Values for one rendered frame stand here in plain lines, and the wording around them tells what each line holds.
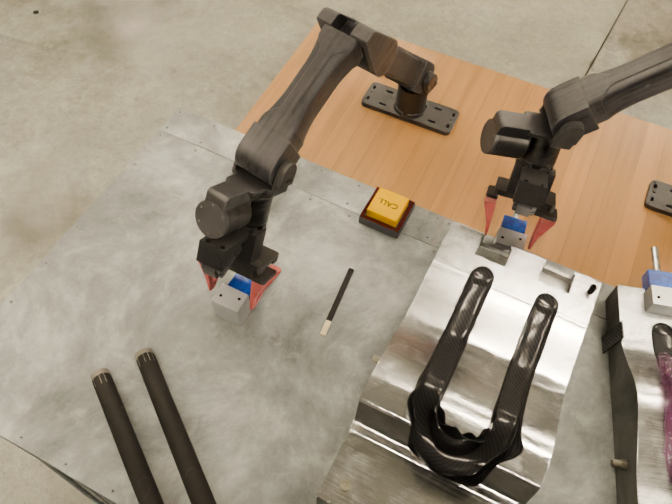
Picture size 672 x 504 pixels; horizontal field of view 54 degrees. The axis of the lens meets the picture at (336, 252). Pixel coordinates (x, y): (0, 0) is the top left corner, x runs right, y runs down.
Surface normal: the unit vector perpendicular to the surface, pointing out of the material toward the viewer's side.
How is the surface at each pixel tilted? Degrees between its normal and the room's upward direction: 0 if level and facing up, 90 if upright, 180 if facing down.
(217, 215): 60
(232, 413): 0
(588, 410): 0
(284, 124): 23
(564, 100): 35
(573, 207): 0
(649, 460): 15
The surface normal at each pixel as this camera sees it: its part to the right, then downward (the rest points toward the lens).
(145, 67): 0.04, -0.54
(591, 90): -0.56, -0.43
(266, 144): -0.20, -0.23
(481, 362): 0.18, -0.77
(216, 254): -0.37, 0.38
